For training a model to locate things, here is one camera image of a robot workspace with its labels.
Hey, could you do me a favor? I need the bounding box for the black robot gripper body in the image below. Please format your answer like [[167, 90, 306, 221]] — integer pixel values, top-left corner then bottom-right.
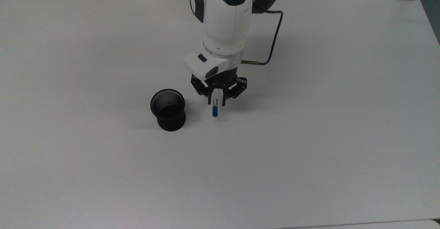
[[201, 66, 240, 92]]

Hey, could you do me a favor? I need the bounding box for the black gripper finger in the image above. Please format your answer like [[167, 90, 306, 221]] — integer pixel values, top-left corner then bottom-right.
[[222, 77, 248, 107], [191, 74, 212, 105]]

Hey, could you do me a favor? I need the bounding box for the blue and white marker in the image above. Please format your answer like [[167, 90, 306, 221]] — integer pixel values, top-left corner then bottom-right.
[[212, 91, 220, 117]]

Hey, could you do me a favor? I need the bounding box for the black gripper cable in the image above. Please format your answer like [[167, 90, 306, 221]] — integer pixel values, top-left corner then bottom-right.
[[241, 10, 284, 66]]

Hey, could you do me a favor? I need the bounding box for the black mesh pen cup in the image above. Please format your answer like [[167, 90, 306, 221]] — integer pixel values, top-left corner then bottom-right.
[[150, 89, 187, 132]]

